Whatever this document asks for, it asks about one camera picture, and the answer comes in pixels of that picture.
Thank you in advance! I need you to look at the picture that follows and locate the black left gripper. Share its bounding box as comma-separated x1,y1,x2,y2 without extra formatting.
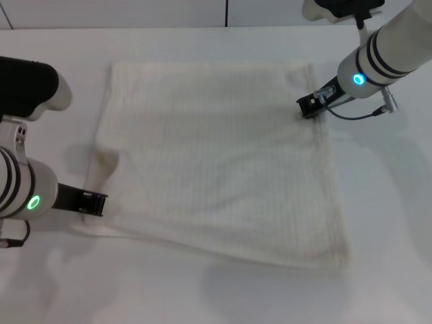
55,183,109,217

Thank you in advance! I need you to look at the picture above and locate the white ribbed towel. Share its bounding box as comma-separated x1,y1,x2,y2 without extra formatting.
73,59,354,271

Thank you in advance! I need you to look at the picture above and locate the grey left gripper cable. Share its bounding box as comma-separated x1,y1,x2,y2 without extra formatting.
0,219,31,250

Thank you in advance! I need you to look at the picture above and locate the white right camera bracket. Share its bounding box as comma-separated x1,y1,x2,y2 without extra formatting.
354,12,384,47

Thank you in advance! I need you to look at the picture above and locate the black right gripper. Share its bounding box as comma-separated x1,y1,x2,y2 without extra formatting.
296,76,352,119

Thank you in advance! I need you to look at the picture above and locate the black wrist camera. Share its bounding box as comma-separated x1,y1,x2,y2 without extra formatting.
0,55,74,123
301,0,385,25

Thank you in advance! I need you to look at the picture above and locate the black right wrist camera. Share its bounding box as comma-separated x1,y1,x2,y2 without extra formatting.
301,0,385,25

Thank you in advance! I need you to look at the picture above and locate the white camera bracket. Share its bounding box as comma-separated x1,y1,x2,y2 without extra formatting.
354,12,384,47
0,114,28,167

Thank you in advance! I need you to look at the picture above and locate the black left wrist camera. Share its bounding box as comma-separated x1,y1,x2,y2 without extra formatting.
0,55,74,123

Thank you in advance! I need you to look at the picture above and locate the white left camera bracket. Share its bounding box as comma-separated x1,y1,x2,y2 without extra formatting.
0,114,28,167

